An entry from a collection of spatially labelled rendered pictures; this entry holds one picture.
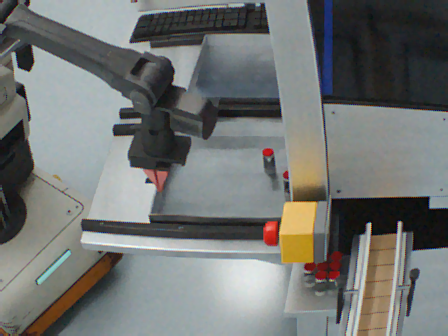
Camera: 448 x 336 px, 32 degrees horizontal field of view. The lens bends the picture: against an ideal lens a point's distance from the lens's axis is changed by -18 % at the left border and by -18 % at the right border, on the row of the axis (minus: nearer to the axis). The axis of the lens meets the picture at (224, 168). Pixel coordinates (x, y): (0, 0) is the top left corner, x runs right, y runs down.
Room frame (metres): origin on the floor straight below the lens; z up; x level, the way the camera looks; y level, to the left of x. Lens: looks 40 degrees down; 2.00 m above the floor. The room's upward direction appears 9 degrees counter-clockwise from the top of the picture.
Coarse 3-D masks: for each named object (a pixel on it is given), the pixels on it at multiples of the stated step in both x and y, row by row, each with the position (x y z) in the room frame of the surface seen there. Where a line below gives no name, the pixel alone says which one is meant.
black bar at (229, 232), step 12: (84, 228) 1.22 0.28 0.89; (96, 228) 1.21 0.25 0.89; (108, 228) 1.20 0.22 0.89; (120, 228) 1.20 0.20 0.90; (132, 228) 1.19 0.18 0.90; (144, 228) 1.19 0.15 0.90; (156, 228) 1.18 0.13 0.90; (168, 228) 1.18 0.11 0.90; (180, 228) 1.18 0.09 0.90; (192, 228) 1.17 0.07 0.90; (204, 228) 1.17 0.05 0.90; (216, 228) 1.16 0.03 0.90; (228, 228) 1.16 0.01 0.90; (240, 228) 1.15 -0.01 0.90; (252, 228) 1.15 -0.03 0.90
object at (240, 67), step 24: (216, 48) 1.76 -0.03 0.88; (240, 48) 1.75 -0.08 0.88; (264, 48) 1.73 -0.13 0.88; (192, 72) 1.62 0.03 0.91; (216, 72) 1.66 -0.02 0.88; (240, 72) 1.64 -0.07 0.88; (264, 72) 1.63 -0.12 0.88; (216, 96) 1.52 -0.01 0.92; (240, 96) 1.50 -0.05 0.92; (264, 96) 1.49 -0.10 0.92
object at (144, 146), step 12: (144, 132) 1.24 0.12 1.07; (156, 132) 1.23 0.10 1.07; (168, 132) 1.23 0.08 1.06; (132, 144) 1.26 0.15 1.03; (144, 144) 1.24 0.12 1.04; (156, 144) 1.22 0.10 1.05; (168, 144) 1.23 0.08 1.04; (180, 144) 1.25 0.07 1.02; (132, 156) 1.23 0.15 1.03; (144, 156) 1.23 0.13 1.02; (156, 156) 1.22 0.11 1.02; (168, 156) 1.22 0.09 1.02; (180, 156) 1.22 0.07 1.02
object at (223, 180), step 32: (224, 128) 1.43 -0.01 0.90; (256, 128) 1.41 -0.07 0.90; (192, 160) 1.37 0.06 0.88; (224, 160) 1.36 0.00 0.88; (256, 160) 1.34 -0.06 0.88; (192, 192) 1.28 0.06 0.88; (224, 192) 1.27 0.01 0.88; (256, 192) 1.26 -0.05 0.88; (192, 224) 1.18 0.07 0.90; (224, 224) 1.17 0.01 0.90; (256, 224) 1.16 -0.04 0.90
